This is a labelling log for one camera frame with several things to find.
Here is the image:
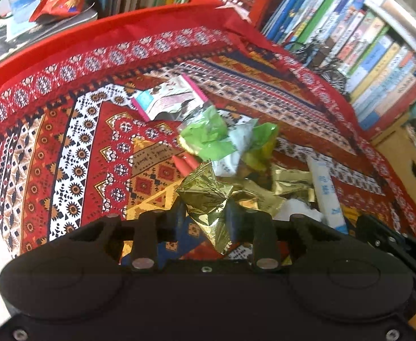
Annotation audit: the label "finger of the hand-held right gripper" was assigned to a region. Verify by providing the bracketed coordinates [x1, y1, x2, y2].
[355, 215, 416, 256]

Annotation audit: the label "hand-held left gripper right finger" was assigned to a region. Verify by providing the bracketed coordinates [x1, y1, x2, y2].
[225, 201, 350, 271]

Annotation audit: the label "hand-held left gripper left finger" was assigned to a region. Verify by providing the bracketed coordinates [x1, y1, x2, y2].
[68, 199, 187, 272]

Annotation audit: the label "gold foil wrapper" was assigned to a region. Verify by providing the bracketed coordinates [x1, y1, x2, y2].
[176, 161, 287, 255]

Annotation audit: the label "row of blue-spined books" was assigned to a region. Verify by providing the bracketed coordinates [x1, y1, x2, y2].
[261, 0, 416, 132]

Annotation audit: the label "white tissue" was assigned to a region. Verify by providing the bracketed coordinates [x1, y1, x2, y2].
[273, 199, 324, 225]

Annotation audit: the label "wooden drawer cabinet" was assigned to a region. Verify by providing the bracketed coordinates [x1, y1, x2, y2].
[373, 124, 416, 242]

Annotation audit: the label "white wet wipe packet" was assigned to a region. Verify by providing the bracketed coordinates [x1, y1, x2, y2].
[305, 156, 349, 236]

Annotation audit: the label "white and green packet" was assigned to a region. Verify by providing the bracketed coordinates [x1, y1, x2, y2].
[222, 122, 279, 177]

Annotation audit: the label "green crumpled wrapper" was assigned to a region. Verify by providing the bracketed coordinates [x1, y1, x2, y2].
[177, 107, 237, 160]

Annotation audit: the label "pink-edged wrapper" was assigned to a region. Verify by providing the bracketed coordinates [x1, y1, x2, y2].
[131, 74, 212, 122]

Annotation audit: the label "red patterned tablecloth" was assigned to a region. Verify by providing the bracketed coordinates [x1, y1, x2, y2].
[0, 5, 416, 267]

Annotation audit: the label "black miniature bicycle model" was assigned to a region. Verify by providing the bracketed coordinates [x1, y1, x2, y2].
[284, 41, 349, 95]

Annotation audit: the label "red cardboard box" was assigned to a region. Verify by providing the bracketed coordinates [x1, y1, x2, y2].
[0, 3, 230, 93]

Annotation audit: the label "stack of magazines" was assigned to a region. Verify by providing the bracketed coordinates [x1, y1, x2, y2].
[0, 7, 99, 70]

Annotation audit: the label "red snack bag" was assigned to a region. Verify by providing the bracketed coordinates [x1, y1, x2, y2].
[28, 0, 93, 22]

